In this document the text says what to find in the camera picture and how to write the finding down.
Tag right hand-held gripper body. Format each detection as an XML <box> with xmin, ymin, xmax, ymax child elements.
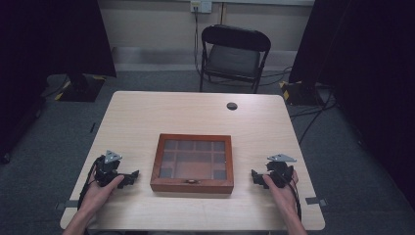
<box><xmin>265</xmin><ymin>153</ymin><xmax>299</xmax><ymax>189</ymax></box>

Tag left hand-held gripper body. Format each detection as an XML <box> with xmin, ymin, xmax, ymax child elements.
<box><xmin>93</xmin><ymin>149</ymin><xmax>132</xmax><ymax>188</ymax></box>

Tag wooden box with glass lid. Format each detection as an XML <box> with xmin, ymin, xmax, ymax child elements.
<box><xmin>150</xmin><ymin>132</ymin><xmax>235</xmax><ymax>195</ymax></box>

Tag person's right hand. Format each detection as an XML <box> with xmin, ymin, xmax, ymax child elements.
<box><xmin>261</xmin><ymin>169</ymin><xmax>300</xmax><ymax>215</ymax></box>

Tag person's left hand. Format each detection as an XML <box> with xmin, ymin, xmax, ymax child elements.
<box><xmin>78</xmin><ymin>174</ymin><xmax>125</xmax><ymax>217</ymax></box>

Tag grey tape strip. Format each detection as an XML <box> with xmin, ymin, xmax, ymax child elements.
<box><xmin>54</xmin><ymin>200</ymin><xmax>80</xmax><ymax>211</ymax></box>
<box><xmin>304</xmin><ymin>196</ymin><xmax>329</xmax><ymax>208</ymax></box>

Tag black stand base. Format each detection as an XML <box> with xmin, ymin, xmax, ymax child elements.
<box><xmin>54</xmin><ymin>73</ymin><xmax>107</xmax><ymax>103</ymax></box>
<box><xmin>279</xmin><ymin>79</ymin><xmax>325</xmax><ymax>107</ymax></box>

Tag black folding chair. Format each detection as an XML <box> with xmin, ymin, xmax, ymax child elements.
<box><xmin>199</xmin><ymin>23</ymin><xmax>272</xmax><ymax>95</ymax></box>

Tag black curtain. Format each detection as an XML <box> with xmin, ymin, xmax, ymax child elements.
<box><xmin>0</xmin><ymin>0</ymin><xmax>117</xmax><ymax>165</ymax></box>
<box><xmin>288</xmin><ymin>0</ymin><xmax>415</xmax><ymax>210</ymax></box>

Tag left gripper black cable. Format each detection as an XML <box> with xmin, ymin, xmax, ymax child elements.
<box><xmin>76</xmin><ymin>156</ymin><xmax>105</xmax><ymax>211</ymax></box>

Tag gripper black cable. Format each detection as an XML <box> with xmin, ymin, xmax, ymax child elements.
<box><xmin>281</xmin><ymin>172</ymin><xmax>303</xmax><ymax>221</ymax></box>
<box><xmin>76</xmin><ymin>156</ymin><xmax>105</xmax><ymax>211</ymax></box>

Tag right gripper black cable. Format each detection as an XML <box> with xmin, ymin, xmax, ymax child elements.
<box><xmin>281</xmin><ymin>172</ymin><xmax>303</xmax><ymax>221</ymax></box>

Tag black floor cables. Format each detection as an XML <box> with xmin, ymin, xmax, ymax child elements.
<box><xmin>260</xmin><ymin>66</ymin><xmax>341</xmax><ymax>145</ymax></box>

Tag black wall socket cable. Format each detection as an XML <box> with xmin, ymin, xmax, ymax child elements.
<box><xmin>193</xmin><ymin>5</ymin><xmax>209</xmax><ymax>79</ymax></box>

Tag white wall socket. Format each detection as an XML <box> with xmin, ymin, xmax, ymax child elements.
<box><xmin>190</xmin><ymin>0</ymin><xmax>213</xmax><ymax>15</ymax></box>

